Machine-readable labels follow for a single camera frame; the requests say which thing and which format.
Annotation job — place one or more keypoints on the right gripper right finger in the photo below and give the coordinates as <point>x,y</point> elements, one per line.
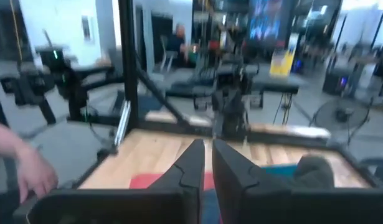
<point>238,189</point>

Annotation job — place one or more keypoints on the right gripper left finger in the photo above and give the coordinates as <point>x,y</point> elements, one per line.
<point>185,186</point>

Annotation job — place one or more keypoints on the blue denim cap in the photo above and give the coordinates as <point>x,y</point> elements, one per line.
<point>211,205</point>

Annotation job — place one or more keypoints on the dark grey cap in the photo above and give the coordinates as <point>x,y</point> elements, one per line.
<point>315,171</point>

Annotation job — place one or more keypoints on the person's forearm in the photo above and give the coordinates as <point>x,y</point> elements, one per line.
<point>4,137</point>

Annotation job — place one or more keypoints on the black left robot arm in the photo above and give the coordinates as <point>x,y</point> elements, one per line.
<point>230,118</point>

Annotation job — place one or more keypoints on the black desk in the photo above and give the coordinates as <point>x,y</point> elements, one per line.
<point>272,84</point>

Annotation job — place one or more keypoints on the yellow printed card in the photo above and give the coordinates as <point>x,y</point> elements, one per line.
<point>281,63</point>

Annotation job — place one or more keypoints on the red plastic mat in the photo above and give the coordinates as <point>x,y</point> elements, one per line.
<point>141,182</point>

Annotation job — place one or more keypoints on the teal plastic mat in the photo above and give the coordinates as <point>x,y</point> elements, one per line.
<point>278,171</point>

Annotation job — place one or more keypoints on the computer monitor blue screen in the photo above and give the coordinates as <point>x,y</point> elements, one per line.
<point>266,21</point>

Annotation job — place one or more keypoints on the black computer tower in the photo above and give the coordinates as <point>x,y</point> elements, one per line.
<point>337,82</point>

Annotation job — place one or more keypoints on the black floor fan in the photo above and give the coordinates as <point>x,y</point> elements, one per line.
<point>340,115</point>

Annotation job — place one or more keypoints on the silver metal bar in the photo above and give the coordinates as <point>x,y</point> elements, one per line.
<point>122,124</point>

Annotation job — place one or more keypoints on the person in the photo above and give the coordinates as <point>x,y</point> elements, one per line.
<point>177,43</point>

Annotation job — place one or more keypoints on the grey chair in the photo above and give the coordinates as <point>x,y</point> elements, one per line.
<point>166,57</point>

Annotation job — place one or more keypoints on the person's hand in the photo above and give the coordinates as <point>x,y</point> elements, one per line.
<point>35,174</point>

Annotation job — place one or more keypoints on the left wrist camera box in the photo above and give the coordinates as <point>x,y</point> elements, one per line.
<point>228,74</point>

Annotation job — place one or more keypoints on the black aluminium table frame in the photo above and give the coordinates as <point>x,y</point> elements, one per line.
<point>129,62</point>

